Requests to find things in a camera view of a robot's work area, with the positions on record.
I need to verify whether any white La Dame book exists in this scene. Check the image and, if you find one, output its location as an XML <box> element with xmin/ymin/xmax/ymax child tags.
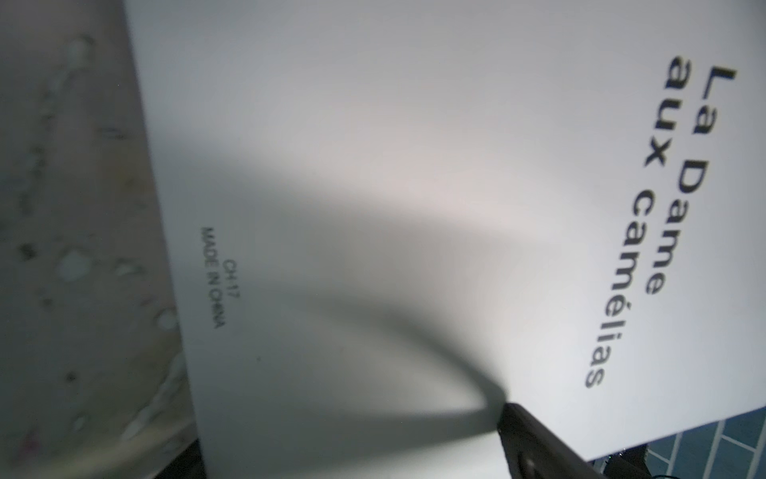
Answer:
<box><xmin>125</xmin><ymin>1</ymin><xmax>765</xmax><ymax>478</ymax></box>

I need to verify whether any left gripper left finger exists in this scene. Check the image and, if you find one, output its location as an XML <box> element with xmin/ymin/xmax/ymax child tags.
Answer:
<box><xmin>155</xmin><ymin>440</ymin><xmax>207</xmax><ymax>479</ymax></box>

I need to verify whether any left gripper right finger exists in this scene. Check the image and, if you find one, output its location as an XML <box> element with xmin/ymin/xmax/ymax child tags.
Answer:
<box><xmin>497</xmin><ymin>403</ymin><xmax>604</xmax><ymax>479</ymax></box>

